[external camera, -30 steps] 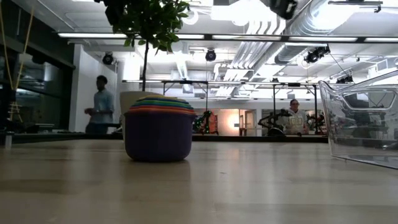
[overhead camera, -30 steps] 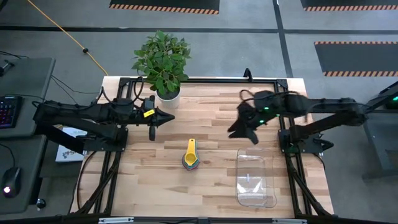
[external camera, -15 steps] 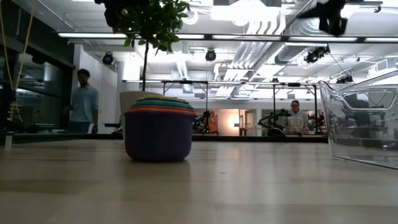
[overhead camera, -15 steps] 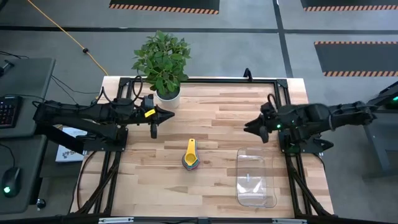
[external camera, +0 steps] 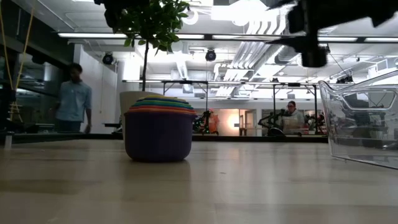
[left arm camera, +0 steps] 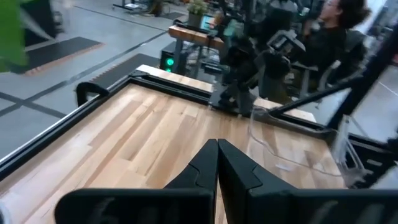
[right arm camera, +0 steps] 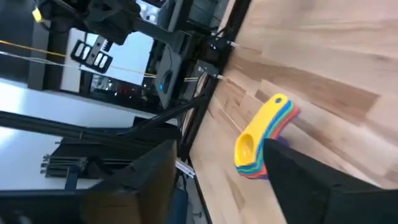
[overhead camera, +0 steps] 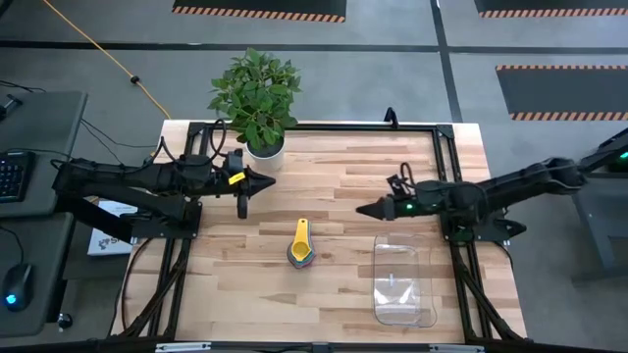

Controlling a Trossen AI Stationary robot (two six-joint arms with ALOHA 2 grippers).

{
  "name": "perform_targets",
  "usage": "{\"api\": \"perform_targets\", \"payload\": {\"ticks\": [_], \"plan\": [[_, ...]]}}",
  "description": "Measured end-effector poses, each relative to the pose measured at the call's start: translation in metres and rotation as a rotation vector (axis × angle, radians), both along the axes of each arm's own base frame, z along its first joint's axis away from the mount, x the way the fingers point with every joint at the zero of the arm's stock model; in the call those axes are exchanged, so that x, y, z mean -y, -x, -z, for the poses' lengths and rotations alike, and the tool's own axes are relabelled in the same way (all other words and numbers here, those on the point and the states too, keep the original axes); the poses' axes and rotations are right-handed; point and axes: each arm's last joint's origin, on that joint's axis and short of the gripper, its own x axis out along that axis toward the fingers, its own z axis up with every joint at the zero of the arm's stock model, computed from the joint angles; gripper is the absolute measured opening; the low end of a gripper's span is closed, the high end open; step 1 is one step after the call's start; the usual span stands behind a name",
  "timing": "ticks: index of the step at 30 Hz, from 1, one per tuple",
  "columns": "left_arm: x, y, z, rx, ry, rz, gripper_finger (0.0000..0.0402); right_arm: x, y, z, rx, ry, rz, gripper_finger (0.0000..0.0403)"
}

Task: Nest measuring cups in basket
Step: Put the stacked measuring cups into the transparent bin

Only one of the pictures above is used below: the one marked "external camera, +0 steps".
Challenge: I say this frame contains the clear plastic basket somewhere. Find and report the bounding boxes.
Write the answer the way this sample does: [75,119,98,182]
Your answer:
[317,70,398,170]

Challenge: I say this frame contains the long ceiling light strip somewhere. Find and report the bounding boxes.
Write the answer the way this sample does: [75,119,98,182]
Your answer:
[57,32,398,44]

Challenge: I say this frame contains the black aluminium table frame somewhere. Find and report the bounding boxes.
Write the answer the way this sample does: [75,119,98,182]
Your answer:
[0,130,329,149]

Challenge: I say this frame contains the black background frame station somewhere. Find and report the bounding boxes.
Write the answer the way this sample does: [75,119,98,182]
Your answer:
[123,79,321,136]

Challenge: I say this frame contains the white round ceiling fixture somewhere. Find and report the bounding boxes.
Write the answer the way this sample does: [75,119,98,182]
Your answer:
[182,9,200,26]

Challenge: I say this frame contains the person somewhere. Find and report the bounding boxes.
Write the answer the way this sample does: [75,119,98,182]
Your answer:
[281,100,306,135]
[54,63,93,134]

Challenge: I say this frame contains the yellow extension cable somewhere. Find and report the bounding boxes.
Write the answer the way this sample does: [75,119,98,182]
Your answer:
[0,0,35,124]

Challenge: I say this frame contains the white ceiling ducts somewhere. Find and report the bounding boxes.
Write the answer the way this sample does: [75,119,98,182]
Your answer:
[214,0,299,97]

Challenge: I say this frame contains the red measuring cup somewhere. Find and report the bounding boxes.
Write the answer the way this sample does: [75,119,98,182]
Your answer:
[129,105,197,110]

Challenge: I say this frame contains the large dark blue measuring cup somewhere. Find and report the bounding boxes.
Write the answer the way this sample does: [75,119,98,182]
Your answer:
[123,111,198,163]

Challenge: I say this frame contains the green plant in white pot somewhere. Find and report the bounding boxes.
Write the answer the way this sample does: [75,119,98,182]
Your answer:
[104,0,190,144]

